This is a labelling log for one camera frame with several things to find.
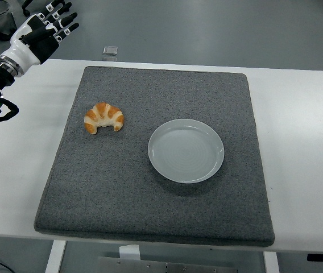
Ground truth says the clear floor socket box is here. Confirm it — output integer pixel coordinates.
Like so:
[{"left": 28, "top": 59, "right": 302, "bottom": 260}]
[{"left": 102, "top": 45, "right": 119, "bottom": 61}]

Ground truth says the pale grey round plate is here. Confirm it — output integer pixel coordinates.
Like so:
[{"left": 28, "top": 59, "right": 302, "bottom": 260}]
[{"left": 147, "top": 118, "right": 225, "bottom": 184}]

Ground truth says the grey felt mat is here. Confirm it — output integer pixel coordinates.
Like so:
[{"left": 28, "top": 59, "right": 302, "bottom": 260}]
[{"left": 33, "top": 65, "right": 276, "bottom": 247}]

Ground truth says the white under-table bracket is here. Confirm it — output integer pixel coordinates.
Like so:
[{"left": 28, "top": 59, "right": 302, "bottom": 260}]
[{"left": 118, "top": 245, "right": 142, "bottom": 260}]

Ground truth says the white table leg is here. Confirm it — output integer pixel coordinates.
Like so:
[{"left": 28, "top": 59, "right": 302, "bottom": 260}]
[
  {"left": 263, "top": 251, "right": 279, "bottom": 273},
  {"left": 44, "top": 240, "right": 67, "bottom": 273}
]

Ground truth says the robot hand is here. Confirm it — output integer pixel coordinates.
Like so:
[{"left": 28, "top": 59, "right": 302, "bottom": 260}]
[{"left": 0, "top": 1, "right": 80, "bottom": 75}]

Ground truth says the golden croissant bread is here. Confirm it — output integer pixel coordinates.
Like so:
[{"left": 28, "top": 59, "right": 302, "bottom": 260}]
[{"left": 84, "top": 101, "right": 125, "bottom": 135}]

